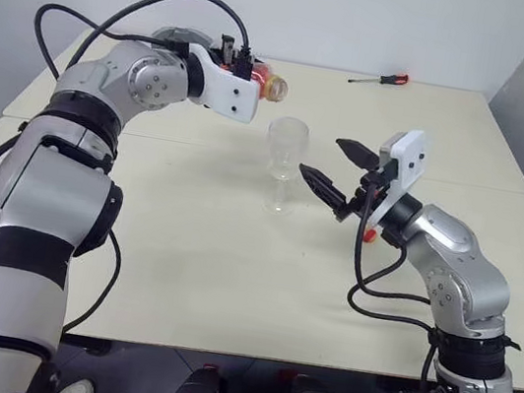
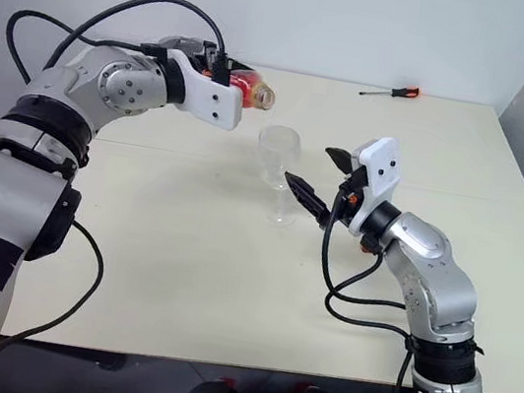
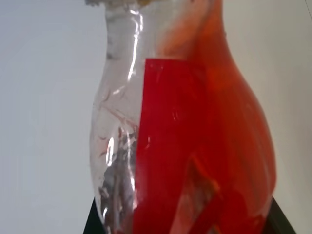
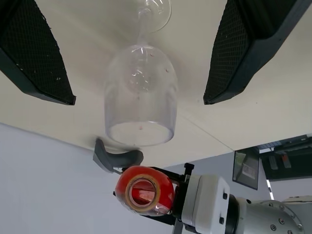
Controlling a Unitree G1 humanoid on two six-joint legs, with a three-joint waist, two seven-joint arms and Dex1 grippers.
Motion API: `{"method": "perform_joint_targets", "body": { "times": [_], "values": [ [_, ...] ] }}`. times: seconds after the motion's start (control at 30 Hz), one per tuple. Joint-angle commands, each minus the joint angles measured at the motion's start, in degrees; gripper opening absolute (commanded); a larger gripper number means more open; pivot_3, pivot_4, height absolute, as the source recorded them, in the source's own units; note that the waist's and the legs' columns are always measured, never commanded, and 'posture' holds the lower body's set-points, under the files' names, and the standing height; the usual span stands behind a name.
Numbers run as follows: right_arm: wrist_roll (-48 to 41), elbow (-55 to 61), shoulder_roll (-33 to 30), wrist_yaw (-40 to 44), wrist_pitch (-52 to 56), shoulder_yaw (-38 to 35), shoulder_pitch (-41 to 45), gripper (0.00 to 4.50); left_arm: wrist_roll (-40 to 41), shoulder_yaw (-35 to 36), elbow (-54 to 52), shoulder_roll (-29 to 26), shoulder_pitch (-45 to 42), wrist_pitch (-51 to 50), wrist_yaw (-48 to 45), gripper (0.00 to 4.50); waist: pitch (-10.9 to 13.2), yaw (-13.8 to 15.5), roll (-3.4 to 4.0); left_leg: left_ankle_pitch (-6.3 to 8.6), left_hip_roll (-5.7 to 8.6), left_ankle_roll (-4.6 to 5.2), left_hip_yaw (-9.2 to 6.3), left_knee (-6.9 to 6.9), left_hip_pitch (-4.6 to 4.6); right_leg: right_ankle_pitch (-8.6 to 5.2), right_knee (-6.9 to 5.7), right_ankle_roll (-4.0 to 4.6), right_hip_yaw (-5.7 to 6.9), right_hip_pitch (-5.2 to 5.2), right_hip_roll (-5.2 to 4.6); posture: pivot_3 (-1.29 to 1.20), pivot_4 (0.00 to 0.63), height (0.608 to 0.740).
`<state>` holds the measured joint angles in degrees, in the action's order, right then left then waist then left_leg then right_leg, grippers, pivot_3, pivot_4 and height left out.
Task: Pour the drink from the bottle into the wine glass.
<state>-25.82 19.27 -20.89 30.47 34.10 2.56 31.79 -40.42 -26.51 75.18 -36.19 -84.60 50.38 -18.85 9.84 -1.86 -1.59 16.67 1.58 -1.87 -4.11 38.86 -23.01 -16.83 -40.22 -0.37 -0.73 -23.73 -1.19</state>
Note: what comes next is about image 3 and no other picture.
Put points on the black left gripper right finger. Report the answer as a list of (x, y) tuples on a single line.
[(278, 219)]

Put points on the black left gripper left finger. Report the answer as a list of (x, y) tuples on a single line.
[(93, 219)]

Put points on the plastic bottle with orange drink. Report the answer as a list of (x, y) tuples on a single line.
[(195, 122)]

